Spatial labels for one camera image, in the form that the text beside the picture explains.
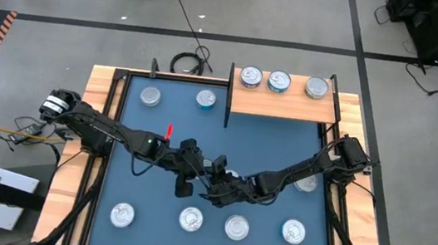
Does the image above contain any long black floor cable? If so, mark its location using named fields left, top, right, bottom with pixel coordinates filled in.
left=156, top=0, right=222, bottom=75

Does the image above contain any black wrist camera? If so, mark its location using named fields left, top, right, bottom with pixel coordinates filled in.
left=179, top=136, right=206, bottom=157
left=210, top=153, right=230, bottom=175

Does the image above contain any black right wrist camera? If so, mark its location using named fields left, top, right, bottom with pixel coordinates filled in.
left=210, top=153, right=230, bottom=175

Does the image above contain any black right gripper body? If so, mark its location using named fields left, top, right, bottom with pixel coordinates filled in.
left=198, top=170, right=259, bottom=213

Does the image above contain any wooden shelf black frame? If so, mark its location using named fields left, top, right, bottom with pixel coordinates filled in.
left=222, top=61, right=348, bottom=143

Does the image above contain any black rig frame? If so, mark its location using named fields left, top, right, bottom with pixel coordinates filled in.
left=30, top=58, right=405, bottom=245

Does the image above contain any black power adapter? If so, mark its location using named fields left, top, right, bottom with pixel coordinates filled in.
left=7, top=120, right=47, bottom=148

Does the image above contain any pale green label tuna can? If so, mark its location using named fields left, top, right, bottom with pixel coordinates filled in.
left=303, top=75, right=332, bottom=102
left=137, top=85, right=164, bottom=110

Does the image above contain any coiled black cable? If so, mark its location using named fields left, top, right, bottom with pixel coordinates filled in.
left=168, top=49, right=207, bottom=78

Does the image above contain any black clamp post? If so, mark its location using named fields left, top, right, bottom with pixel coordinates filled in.
left=149, top=57, right=161, bottom=79

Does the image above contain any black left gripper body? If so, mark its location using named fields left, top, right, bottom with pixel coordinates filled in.
left=163, top=149, right=210, bottom=201

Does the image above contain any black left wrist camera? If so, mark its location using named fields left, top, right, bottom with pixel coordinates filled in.
left=179, top=136, right=206, bottom=157

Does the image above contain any silver lid tuna can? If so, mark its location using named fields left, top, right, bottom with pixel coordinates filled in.
left=293, top=172, right=321, bottom=195
left=108, top=201, right=137, bottom=230

